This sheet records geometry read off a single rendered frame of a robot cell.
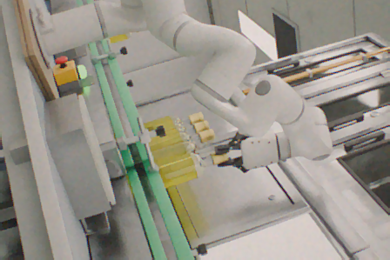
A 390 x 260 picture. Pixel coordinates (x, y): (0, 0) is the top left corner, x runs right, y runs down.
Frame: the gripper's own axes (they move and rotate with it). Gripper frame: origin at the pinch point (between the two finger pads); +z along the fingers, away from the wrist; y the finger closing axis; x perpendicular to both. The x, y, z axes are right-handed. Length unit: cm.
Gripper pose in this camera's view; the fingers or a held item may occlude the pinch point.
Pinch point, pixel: (223, 156)
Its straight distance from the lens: 145.6
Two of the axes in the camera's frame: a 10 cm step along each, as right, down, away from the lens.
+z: -9.8, 1.7, 0.6
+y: -1.7, -8.4, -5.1
